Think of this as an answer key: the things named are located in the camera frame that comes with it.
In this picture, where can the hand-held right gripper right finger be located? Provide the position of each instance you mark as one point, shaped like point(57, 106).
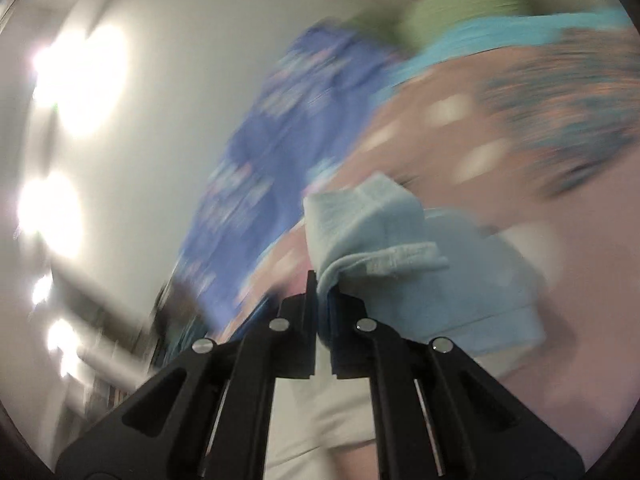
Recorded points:
point(346, 345)

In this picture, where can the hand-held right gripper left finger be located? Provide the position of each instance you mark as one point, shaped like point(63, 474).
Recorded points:
point(299, 340)

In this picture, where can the light blue small garment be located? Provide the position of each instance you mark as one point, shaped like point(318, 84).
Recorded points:
point(400, 280)

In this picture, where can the pink polka dot blanket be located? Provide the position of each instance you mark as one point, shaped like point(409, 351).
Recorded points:
point(565, 270)

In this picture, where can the multicoloured knitted cloth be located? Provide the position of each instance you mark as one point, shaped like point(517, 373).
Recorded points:
point(565, 105)

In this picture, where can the turquoise cloth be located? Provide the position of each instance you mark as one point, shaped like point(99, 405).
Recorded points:
point(480, 40)

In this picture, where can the light green pillow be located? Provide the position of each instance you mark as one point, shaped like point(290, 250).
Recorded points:
point(450, 5)

